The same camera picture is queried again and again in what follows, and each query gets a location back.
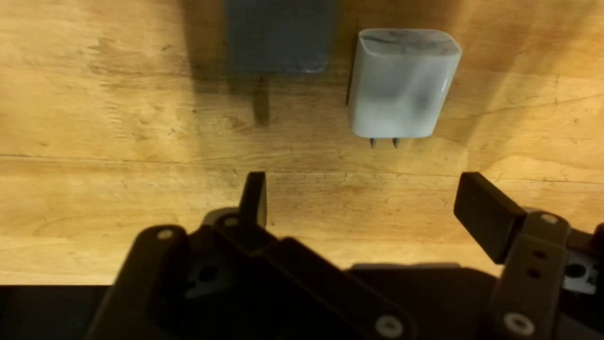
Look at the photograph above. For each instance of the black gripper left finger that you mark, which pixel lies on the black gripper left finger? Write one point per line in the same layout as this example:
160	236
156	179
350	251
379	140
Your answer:
296	291

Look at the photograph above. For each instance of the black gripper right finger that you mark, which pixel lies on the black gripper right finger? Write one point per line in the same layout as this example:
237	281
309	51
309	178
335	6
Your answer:
552	283

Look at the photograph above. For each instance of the white charger head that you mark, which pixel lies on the white charger head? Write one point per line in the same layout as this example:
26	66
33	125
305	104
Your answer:
401	79

